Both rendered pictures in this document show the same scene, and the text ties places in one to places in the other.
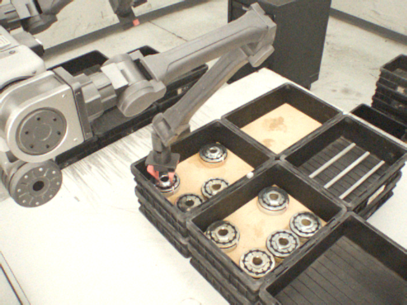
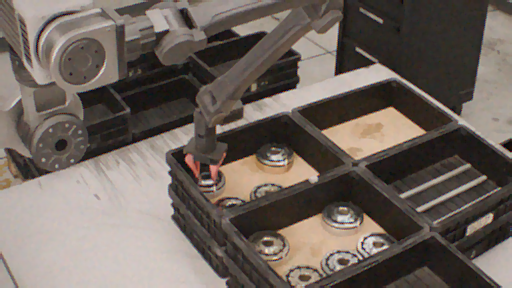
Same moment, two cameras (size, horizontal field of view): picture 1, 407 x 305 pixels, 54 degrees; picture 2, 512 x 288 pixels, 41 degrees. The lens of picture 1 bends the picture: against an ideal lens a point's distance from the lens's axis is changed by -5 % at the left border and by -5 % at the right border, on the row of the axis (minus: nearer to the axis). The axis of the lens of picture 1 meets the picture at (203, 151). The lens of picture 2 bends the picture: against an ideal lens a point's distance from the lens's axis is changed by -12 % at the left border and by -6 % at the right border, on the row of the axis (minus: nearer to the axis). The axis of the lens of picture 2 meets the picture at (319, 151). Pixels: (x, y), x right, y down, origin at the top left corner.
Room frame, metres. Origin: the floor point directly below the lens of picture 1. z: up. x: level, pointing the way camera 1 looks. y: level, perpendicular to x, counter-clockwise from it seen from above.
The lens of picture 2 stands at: (-0.53, -0.16, 2.04)
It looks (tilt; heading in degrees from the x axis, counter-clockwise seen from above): 35 degrees down; 0
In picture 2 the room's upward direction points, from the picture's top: 5 degrees clockwise
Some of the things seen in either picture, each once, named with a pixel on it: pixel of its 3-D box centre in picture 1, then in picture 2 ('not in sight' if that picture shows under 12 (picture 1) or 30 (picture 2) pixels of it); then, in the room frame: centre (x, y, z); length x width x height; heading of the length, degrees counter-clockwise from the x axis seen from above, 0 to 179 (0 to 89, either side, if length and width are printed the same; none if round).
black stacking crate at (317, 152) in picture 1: (343, 168); (445, 189); (1.03, -0.50, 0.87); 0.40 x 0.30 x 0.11; 129
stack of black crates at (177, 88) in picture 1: (171, 98); (242, 98); (2.21, 0.20, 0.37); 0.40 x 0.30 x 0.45; 130
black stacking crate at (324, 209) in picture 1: (266, 227); (325, 244); (0.78, -0.19, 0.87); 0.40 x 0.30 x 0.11; 129
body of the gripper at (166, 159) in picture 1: (161, 154); (205, 140); (0.99, 0.13, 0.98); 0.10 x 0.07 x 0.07; 79
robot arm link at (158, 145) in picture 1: (162, 138); (207, 119); (1.00, 0.13, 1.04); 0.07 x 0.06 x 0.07; 130
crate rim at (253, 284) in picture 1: (268, 217); (326, 228); (0.78, -0.19, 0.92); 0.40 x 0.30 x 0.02; 129
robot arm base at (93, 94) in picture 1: (88, 96); (129, 37); (0.63, 0.21, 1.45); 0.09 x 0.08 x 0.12; 40
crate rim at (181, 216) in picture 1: (203, 164); (255, 162); (1.01, 0.00, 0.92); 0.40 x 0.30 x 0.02; 129
